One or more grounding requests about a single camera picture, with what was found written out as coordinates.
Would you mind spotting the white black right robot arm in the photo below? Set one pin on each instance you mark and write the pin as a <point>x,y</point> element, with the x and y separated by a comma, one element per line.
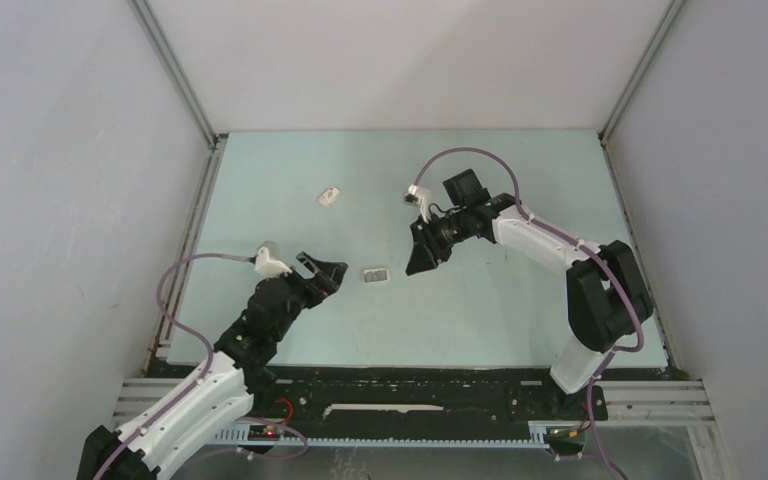
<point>607,300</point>

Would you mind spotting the small white staple box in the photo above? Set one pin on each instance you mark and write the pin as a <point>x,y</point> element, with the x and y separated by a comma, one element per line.
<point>329,196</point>

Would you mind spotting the aluminium frame rail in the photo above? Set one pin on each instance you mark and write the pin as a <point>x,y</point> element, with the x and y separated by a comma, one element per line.
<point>629,404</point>

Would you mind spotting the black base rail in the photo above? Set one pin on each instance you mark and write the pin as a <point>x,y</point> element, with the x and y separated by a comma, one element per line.
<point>423,404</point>

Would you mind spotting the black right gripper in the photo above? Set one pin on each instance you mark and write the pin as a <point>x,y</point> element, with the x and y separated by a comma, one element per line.
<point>422,258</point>

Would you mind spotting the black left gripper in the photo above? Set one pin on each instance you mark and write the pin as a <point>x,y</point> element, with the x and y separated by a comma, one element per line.
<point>328,278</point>

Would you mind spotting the white staple tray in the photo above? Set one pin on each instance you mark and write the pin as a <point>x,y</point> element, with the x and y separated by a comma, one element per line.
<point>375,275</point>

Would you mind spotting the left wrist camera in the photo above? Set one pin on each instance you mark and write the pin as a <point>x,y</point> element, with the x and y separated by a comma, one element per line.
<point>267,263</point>

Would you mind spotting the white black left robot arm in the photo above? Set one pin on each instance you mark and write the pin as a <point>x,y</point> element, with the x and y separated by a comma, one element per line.
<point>224,386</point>

